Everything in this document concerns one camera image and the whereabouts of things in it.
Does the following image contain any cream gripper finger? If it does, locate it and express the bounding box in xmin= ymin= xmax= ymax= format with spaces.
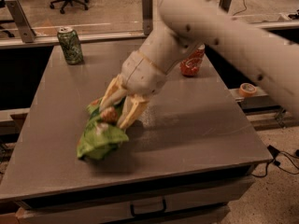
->
xmin=99 ymin=75 xmax=128 ymax=111
xmin=117 ymin=94 xmax=149 ymax=130

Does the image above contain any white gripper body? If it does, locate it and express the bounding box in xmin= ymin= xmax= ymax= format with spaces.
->
xmin=121 ymin=51 xmax=166 ymax=96

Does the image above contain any green rice chip bag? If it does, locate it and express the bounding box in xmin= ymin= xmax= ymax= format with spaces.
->
xmin=77 ymin=98 xmax=129 ymax=160

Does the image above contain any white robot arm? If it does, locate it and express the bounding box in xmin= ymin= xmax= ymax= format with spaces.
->
xmin=100 ymin=0 xmax=299 ymax=129

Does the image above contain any orange soda can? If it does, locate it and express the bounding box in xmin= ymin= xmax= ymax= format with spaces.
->
xmin=179 ymin=45 xmax=205 ymax=77

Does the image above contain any green soda can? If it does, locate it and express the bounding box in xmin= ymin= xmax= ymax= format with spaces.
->
xmin=57 ymin=27 xmax=83 ymax=64

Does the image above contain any roll of tape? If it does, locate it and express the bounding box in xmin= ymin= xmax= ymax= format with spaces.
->
xmin=239 ymin=83 xmax=257 ymax=97

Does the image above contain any grey table drawer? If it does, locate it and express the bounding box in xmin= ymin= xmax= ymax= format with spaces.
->
xmin=16 ymin=175 xmax=254 ymax=224

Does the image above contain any middle metal bracket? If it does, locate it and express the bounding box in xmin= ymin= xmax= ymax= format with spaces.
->
xmin=142 ymin=0 xmax=153 ymax=35

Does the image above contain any black drawer handle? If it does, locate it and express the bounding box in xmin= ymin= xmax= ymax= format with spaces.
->
xmin=130 ymin=198 xmax=167 ymax=217

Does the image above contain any left metal bracket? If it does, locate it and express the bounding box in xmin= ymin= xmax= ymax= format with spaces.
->
xmin=5 ymin=0 xmax=36 ymax=43

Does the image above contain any black floor cable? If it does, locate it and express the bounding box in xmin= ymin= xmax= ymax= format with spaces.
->
xmin=250 ymin=145 xmax=299 ymax=178

